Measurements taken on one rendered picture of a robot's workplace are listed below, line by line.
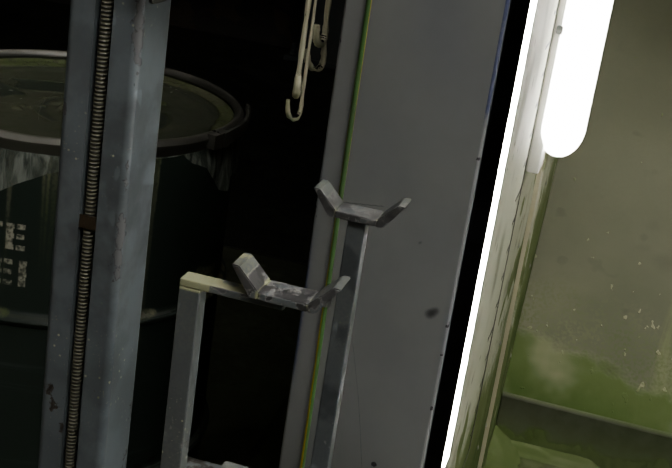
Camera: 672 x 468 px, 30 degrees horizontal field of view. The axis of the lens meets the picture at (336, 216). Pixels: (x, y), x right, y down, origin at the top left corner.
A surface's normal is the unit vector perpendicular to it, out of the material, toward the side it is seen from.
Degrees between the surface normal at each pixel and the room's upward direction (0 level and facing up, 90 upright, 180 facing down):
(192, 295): 90
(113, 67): 90
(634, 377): 57
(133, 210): 90
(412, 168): 90
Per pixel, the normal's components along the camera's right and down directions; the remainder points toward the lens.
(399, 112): -0.27, 0.29
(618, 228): -0.14, -0.27
